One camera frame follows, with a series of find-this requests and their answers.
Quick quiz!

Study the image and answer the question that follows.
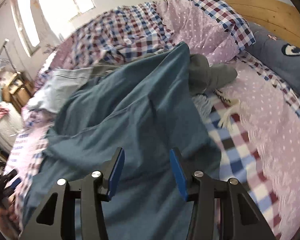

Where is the olive green garment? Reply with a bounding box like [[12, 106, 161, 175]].
[[87, 51, 237, 98]]

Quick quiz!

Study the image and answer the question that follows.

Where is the plaid bed sheet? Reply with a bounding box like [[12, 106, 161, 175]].
[[16, 62, 300, 239]]

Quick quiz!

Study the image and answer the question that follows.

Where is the clear plastic storage bag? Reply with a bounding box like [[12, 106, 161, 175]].
[[0, 101, 23, 154]]

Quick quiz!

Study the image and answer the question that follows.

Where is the plaid folded quilt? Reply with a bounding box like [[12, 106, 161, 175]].
[[35, 0, 255, 87]]

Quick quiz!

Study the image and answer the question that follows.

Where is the cardboard boxes stack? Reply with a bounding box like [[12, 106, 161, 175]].
[[0, 71, 34, 112]]

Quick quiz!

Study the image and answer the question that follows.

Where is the dark blue plush pillow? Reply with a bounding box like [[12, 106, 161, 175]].
[[246, 22, 300, 95]]

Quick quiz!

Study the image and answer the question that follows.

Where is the wooden headboard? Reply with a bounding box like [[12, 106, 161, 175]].
[[225, 0, 300, 48]]

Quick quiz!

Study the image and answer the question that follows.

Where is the person left hand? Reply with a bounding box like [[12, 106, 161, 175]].
[[0, 200, 19, 239]]

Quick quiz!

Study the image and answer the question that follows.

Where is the black clothes rack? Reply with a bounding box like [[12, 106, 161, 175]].
[[0, 38, 18, 73]]

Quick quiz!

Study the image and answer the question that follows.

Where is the dark teal sweater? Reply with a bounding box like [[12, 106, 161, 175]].
[[23, 43, 221, 239]]

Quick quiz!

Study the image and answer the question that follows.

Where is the light blue garment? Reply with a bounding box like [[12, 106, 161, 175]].
[[27, 68, 93, 114]]

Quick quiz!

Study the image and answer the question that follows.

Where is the window with curtain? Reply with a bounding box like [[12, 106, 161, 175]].
[[11, 0, 95, 57]]

